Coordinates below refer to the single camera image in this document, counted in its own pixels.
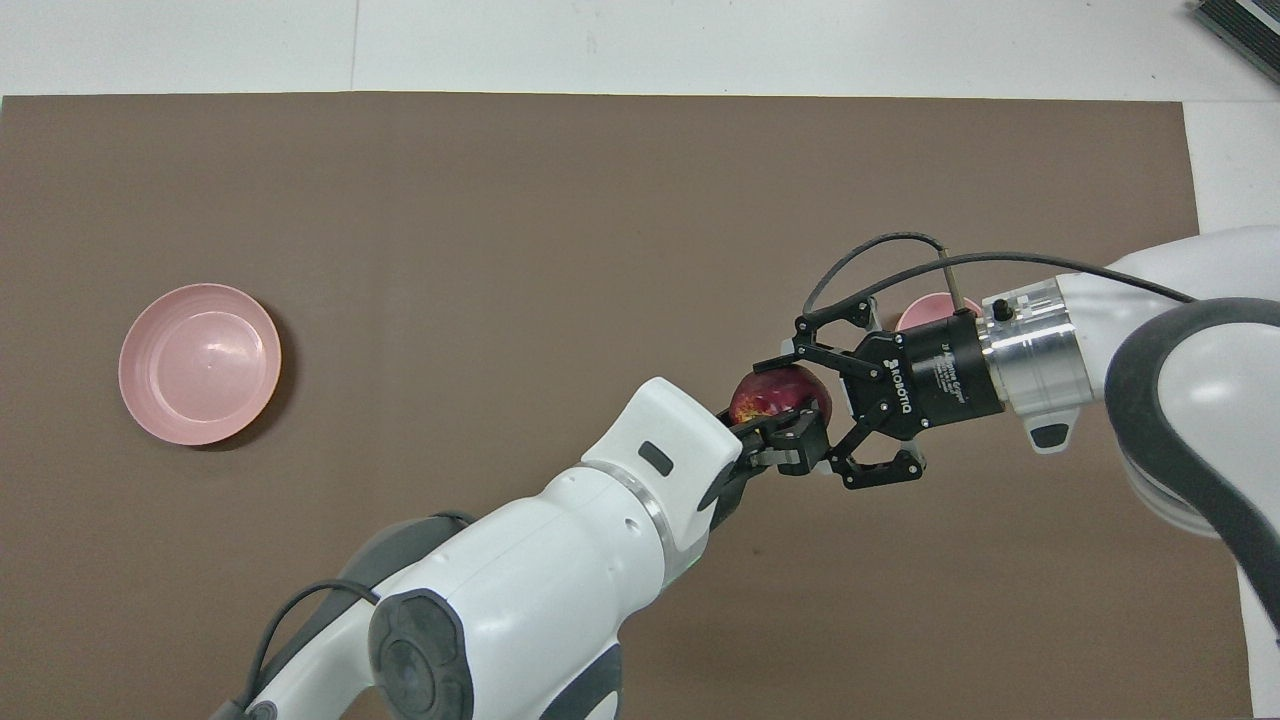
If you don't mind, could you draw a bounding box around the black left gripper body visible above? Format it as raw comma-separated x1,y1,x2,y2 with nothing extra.
704,454,754,532

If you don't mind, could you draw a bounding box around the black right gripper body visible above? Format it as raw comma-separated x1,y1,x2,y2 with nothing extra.
849,312,1007,440

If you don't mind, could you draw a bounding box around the pink bowl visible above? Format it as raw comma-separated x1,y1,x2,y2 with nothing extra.
895,292,957,334

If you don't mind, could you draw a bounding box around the pink plate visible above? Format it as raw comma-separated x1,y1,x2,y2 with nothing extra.
118,283,284,447

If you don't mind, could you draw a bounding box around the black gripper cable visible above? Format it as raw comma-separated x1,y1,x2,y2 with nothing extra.
803,233,1198,321
215,578,383,720

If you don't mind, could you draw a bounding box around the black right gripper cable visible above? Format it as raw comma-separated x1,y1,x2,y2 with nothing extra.
803,233,1198,321

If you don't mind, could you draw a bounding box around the brown table mat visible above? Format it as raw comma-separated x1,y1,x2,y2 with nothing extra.
0,92,1256,720

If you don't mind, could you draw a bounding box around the black ribbed device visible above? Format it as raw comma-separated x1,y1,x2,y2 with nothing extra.
1190,0,1280,63

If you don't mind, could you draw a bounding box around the dark red apple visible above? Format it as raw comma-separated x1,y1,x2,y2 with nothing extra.
729,364,834,428

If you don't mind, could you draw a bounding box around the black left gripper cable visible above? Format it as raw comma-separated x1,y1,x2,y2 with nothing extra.
215,578,383,720

